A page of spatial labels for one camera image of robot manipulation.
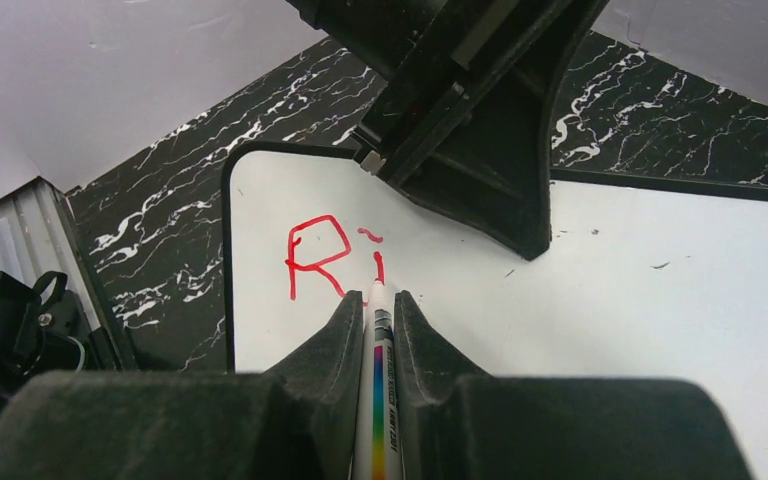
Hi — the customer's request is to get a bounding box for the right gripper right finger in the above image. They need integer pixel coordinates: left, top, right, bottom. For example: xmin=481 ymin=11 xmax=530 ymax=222
xmin=394 ymin=291 xmax=751 ymax=479

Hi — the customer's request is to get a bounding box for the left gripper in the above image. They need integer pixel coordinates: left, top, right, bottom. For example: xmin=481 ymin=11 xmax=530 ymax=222
xmin=291 ymin=1 xmax=607 ymax=260

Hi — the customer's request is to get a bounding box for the white whiteboard black frame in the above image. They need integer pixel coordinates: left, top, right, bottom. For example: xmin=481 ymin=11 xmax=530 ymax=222
xmin=221 ymin=144 xmax=768 ymax=479

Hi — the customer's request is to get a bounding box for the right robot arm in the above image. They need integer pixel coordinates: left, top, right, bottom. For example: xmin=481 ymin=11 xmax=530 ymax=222
xmin=0 ymin=271 xmax=751 ymax=479

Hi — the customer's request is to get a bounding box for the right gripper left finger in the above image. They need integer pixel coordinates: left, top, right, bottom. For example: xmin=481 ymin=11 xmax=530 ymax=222
xmin=0 ymin=291 xmax=364 ymax=479

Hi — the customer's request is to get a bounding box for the white whiteboard marker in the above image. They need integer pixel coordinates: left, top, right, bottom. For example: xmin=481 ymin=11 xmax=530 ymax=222
xmin=351 ymin=280 xmax=403 ymax=479

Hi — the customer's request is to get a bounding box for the aluminium rail frame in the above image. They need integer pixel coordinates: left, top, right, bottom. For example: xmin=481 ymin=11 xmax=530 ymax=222
xmin=0 ymin=179 xmax=100 ymax=330

